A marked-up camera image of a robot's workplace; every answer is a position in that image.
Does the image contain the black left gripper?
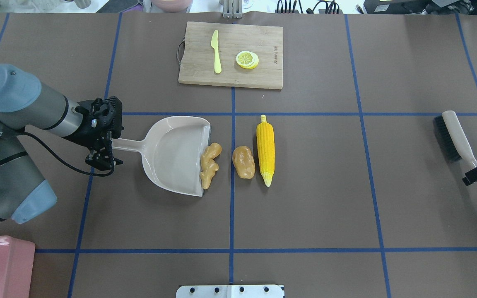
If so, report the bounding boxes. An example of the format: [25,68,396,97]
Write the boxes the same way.
[75,96,124,171]

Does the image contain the beige hand brush black bristles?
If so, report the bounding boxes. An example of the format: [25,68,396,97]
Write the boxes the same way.
[432,110,477,185]

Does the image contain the beige plastic dustpan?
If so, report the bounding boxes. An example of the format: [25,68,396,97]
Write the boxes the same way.
[112,116,211,197]

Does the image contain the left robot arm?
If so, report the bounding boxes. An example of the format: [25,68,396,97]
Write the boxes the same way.
[0,64,123,224]

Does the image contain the pink plastic bin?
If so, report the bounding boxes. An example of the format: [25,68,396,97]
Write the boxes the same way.
[0,236,35,298]

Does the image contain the toy ginger root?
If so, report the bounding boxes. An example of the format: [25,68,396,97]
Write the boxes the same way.
[200,143,222,189]

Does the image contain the yellow plastic knife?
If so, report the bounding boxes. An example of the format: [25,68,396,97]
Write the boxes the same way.
[210,30,222,74]

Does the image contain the purple cloth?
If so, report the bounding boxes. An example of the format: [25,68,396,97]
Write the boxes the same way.
[97,0,144,13]

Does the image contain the yellow toy corn cob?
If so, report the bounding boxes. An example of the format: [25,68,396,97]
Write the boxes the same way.
[257,114,276,187]

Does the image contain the pink bowl with clear pieces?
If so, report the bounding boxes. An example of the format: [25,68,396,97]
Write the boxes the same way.
[151,0,193,13]

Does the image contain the bamboo cutting board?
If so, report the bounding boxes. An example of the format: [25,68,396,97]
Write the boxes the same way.
[178,21,284,90]

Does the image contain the yellow toy lemon slices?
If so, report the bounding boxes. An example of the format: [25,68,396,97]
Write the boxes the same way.
[235,50,260,69]

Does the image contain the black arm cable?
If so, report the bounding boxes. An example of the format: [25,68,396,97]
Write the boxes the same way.
[15,106,117,178]

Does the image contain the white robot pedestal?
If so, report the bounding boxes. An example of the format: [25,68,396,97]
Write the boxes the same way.
[176,284,285,298]

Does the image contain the aluminium frame post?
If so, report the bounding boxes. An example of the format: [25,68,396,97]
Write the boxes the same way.
[220,0,243,19]

